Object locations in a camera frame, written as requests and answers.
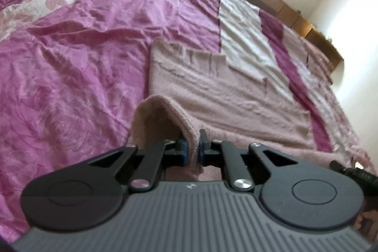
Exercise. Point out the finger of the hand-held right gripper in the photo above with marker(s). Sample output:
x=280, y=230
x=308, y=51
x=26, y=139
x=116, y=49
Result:
x=354, y=173

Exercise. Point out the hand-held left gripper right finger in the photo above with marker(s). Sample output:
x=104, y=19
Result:
x=201, y=151

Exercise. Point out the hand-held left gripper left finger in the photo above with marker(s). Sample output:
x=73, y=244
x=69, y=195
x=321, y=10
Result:
x=185, y=151

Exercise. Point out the pink knit sweater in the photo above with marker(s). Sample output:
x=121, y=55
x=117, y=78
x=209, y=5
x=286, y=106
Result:
x=221, y=98

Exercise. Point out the purple floral bedspread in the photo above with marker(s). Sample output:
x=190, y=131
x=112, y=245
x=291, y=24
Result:
x=73, y=63

